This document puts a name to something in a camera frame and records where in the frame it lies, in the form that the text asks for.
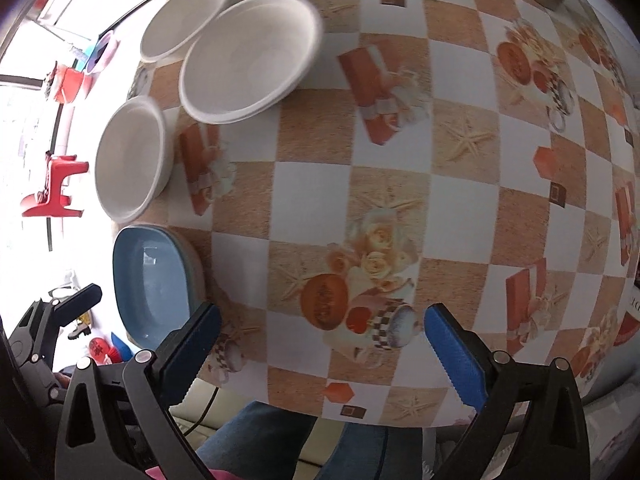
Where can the red floor toy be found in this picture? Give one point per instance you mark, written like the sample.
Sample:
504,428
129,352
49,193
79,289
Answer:
100,350

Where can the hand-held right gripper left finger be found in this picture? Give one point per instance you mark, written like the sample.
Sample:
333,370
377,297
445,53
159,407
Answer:
194,345

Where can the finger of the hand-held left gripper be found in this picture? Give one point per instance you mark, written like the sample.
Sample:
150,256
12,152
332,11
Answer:
77,300

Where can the checkered printed tablecloth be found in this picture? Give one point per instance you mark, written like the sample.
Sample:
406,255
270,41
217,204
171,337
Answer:
450,185

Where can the person's legs in jeans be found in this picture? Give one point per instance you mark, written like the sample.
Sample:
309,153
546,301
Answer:
280,440

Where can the red plastic stool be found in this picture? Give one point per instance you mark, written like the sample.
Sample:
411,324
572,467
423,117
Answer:
52,185

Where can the red bucket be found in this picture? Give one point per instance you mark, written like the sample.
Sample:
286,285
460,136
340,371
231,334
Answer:
71,82

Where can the purple plastic basin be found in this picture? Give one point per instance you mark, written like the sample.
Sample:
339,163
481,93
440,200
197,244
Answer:
102,52

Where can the large white bowl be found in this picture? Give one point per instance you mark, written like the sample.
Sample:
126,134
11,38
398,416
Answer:
247,57

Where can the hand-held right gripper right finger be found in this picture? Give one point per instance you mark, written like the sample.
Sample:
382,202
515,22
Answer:
456,355

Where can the blue plate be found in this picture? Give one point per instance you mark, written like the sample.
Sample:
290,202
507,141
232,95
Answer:
150,280

